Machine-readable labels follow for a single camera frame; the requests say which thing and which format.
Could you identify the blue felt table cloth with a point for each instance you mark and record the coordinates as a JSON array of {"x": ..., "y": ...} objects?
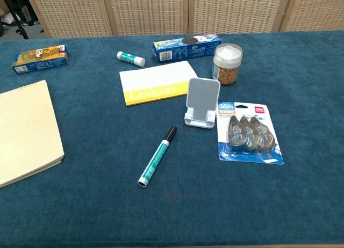
[{"x": 107, "y": 210}]

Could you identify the black tripod stand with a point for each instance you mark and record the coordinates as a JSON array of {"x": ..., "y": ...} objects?
[{"x": 19, "y": 20}]

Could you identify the white yellow notepad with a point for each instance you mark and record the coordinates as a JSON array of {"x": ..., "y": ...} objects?
[{"x": 156, "y": 79}]

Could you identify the grey binder clip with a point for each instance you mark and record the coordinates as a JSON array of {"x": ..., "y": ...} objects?
[{"x": 203, "y": 95}]

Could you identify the long blue cookie box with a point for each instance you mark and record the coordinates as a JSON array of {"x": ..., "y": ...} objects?
[{"x": 185, "y": 50}]

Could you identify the blue correction tape pack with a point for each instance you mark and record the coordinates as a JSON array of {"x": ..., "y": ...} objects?
[{"x": 250, "y": 135}]

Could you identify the clear jar of nuts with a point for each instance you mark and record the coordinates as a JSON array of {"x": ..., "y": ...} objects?
[{"x": 227, "y": 68}]

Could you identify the wicker folding screen panel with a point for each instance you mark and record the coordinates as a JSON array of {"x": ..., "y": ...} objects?
[
  {"x": 70, "y": 11},
  {"x": 147, "y": 11},
  {"x": 314, "y": 9},
  {"x": 236, "y": 10}
]

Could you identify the tan spiral notepad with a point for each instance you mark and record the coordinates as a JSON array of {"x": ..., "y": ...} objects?
[{"x": 27, "y": 130}]

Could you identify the green white glue stick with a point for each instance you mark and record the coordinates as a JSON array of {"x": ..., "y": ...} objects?
[{"x": 130, "y": 58}]

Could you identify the small orange blue carton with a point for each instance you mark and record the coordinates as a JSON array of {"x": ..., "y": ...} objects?
[{"x": 40, "y": 60}]

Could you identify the green white marker pen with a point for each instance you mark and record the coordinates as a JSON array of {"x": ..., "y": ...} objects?
[{"x": 156, "y": 158}]

